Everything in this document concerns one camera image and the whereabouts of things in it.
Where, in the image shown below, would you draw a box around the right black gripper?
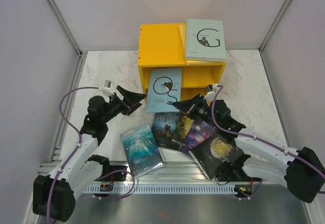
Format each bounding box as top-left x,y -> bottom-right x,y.
173,93 -> 220,130

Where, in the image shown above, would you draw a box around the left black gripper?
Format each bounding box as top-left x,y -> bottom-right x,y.
101,86 -> 146,123

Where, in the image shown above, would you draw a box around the light blue O S book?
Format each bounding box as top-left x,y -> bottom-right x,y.
146,68 -> 182,113

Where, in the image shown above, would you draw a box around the teal Jules Verne book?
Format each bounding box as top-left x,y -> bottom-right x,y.
120,124 -> 164,177

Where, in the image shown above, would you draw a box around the grey G book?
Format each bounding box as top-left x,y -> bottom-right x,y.
185,19 -> 226,62

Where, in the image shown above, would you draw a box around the yellow L book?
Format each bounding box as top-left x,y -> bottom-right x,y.
179,23 -> 204,66

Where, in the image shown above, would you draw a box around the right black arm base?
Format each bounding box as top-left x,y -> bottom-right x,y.
215,154 -> 251,182

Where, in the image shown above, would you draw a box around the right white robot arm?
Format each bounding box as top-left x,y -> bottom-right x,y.
172,94 -> 324,203

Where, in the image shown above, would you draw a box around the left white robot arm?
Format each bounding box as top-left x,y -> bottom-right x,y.
32,86 -> 146,223

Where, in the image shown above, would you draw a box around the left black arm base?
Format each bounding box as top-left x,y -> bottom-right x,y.
87,155 -> 127,183

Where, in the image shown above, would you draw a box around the green forest cover book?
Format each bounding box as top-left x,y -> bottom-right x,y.
172,115 -> 194,144

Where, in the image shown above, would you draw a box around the dark Wuthering Heights book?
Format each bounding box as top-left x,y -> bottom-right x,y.
152,112 -> 180,151

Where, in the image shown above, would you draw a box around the purple Robinson Crusoe book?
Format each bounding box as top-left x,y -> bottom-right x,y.
180,119 -> 214,158

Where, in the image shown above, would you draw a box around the black Moon and Sixpence book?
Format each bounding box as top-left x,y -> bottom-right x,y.
189,133 -> 244,180

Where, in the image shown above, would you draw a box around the yellow wooden shelf box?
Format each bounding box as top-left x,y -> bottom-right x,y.
138,23 -> 226,100

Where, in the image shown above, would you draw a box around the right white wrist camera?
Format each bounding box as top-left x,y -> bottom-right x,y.
204,83 -> 219,103

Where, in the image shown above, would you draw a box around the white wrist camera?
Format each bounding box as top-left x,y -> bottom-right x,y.
99,80 -> 112,93
204,83 -> 219,103

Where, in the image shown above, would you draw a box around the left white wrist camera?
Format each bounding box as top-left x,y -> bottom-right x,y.
99,80 -> 112,93

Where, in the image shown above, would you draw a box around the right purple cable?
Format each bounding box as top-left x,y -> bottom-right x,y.
211,84 -> 325,202

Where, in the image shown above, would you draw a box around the purple cable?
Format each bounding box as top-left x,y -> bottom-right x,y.
211,84 -> 325,202
45,86 -> 135,224

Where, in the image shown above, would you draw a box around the aluminium front rail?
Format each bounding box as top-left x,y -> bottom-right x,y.
38,161 -> 250,184

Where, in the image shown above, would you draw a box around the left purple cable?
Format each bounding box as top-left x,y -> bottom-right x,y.
45,86 -> 135,224

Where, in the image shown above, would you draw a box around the slotted white cable duct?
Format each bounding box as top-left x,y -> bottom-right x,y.
83,183 -> 237,195

